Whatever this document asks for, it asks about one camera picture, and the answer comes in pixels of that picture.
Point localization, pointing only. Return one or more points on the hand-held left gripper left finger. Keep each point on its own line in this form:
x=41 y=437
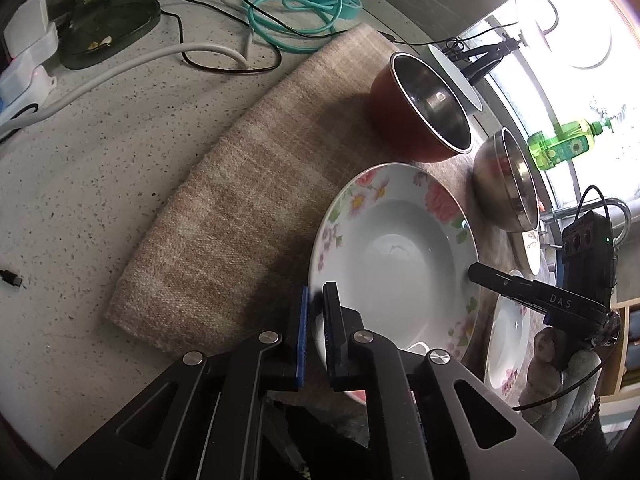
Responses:
x=301 y=345

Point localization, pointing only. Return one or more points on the dark green tray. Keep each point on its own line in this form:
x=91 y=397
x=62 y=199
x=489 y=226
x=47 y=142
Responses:
x=115 y=20

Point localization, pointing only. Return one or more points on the person's right forearm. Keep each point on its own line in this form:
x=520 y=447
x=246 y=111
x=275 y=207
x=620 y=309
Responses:
x=580 y=420

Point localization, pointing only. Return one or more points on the person's right hand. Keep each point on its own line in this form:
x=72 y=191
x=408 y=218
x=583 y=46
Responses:
x=547 y=360

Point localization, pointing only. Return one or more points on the white plate grey leaf print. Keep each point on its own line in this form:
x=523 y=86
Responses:
x=531 y=252

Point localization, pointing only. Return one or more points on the white power strip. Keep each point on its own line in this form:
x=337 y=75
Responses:
x=30 y=80

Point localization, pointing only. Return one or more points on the plaid beige cloth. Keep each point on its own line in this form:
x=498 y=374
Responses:
x=240 y=200

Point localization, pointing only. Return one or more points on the green dish soap bottle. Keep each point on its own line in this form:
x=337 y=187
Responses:
x=560 y=145

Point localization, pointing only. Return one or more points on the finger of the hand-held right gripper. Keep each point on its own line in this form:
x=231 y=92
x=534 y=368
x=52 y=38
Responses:
x=500 y=282

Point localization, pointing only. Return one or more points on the white round lid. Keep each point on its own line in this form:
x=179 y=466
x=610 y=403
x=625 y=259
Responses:
x=580 y=25

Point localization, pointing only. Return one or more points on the black tripod legs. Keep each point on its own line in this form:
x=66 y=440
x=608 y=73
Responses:
x=487 y=57

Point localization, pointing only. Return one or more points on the red bowl steel interior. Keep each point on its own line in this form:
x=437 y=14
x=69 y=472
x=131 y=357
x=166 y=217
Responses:
x=395 y=115

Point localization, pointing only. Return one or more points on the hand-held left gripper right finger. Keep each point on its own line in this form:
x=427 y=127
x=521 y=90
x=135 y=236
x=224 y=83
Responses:
x=330 y=340

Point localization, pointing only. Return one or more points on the white bowl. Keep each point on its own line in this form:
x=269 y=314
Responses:
x=452 y=72

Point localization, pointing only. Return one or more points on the small floral plate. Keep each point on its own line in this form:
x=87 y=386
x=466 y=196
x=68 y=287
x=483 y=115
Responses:
x=505 y=345

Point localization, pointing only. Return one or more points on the stainless steel bowl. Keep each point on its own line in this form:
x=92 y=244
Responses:
x=495 y=180

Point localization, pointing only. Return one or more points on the white charger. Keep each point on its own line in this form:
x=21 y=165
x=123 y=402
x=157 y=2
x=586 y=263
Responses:
x=25 y=20

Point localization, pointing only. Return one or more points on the wooden shelf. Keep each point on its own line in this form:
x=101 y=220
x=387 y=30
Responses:
x=625 y=355

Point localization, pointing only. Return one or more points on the large floral deep plate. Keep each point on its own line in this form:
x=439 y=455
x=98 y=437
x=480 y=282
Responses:
x=400 y=245

